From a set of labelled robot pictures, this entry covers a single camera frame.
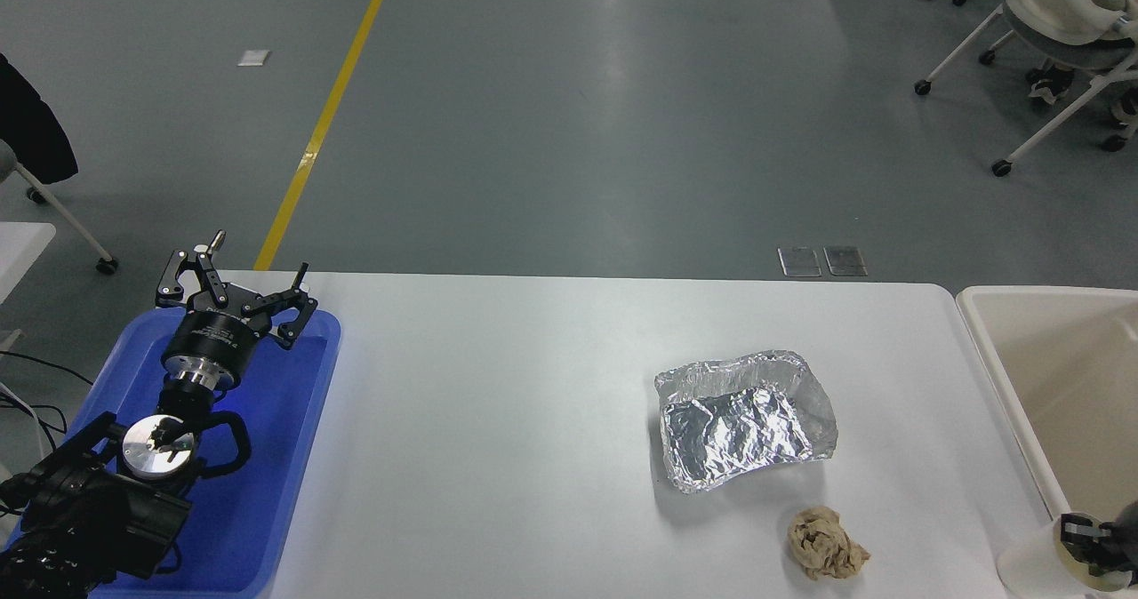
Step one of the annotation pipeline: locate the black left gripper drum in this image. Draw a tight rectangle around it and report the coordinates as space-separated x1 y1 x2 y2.
163 310 260 379

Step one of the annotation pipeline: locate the white paper cup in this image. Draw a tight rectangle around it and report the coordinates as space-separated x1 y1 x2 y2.
996 512 1118 599

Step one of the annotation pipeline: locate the blue plastic tray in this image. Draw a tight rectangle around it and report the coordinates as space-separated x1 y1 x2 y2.
4 307 343 599

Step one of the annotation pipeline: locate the large pale bin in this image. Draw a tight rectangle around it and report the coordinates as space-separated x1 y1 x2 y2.
956 285 1138 522

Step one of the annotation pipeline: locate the grey chair with castors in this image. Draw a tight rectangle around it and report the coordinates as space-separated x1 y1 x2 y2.
0 140 119 276

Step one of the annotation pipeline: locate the white side table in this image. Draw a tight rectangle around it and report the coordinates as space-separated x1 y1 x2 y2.
0 222 56 305

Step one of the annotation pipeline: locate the person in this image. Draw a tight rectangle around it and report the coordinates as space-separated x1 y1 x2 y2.
0 52 79 186

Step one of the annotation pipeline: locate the crumpled tan paper ball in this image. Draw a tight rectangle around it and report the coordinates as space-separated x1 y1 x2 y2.
787 506 871 581

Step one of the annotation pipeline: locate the crumpled silver foil tray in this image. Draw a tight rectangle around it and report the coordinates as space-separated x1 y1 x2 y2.
655 349 839 495

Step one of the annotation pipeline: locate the clear floor plate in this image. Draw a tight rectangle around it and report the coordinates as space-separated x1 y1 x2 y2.
822 244 869 277
777 245 822 278

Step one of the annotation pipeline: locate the thin black cable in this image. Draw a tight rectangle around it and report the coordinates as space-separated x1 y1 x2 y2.
0 350 94 387

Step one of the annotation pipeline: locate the looped black cable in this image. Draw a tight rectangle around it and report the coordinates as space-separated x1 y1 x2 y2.
0 401 69 451

